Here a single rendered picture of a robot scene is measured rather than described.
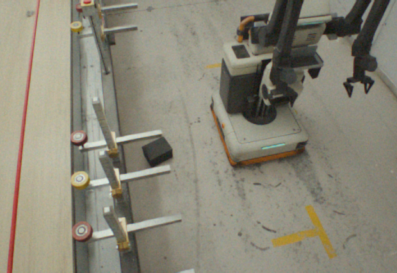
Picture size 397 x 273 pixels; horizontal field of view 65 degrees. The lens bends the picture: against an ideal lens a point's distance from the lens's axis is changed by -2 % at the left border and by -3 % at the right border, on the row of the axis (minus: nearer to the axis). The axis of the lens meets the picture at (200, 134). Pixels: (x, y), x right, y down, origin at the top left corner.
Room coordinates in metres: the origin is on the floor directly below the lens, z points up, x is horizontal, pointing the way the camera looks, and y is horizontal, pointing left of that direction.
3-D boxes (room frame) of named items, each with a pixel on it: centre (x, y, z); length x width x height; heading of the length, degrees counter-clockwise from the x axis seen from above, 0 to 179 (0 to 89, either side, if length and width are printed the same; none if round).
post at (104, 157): (0.71, 0.39, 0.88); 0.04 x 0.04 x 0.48; 15
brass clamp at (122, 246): (0.49, 0.33, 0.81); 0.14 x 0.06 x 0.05; 15
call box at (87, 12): (1.67, 0.65, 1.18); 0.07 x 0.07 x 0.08; 15
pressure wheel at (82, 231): (0.47, 0.48, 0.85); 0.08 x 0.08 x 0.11
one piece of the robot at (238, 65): (1.80, -0.44, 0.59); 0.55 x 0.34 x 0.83; 105
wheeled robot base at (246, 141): (1.71, -0.47, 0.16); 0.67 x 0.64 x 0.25; 15
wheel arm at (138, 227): (0.52, 0.29, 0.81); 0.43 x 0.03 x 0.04; 105
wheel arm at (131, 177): (0.77, 0.35, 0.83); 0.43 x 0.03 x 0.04; 105
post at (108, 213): (0.47, 0.33, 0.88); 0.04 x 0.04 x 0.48; 15
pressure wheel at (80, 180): (0.71, 0.54, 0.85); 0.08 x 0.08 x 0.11
